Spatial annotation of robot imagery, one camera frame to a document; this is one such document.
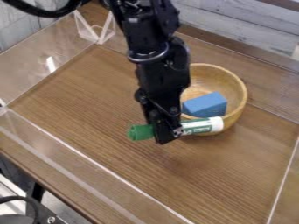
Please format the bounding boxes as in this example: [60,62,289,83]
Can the blue rectangular block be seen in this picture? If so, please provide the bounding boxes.
[181,92,228,117]

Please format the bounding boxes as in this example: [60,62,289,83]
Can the black table leg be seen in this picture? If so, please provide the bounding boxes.
[32,183,45,202]

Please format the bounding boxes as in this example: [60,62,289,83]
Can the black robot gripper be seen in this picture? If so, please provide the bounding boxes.
[133,36,190,144]

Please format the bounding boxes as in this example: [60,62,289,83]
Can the black metal bracket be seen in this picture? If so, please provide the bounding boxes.
[24,202,68,224]

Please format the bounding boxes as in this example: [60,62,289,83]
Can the black cable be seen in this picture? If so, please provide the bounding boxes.
[1,0,85,18]

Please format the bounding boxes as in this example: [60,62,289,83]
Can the green and white marker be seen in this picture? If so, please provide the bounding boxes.
[126,116,224,141]

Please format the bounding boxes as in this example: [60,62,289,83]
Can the brown wooden bowl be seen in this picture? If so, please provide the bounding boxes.
[181,63,248,131]

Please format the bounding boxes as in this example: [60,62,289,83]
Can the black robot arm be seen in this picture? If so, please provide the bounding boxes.
[108,0,190,144]

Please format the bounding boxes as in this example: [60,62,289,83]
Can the clear acrylic tray wall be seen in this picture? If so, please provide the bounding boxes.
[0,4,299,224]

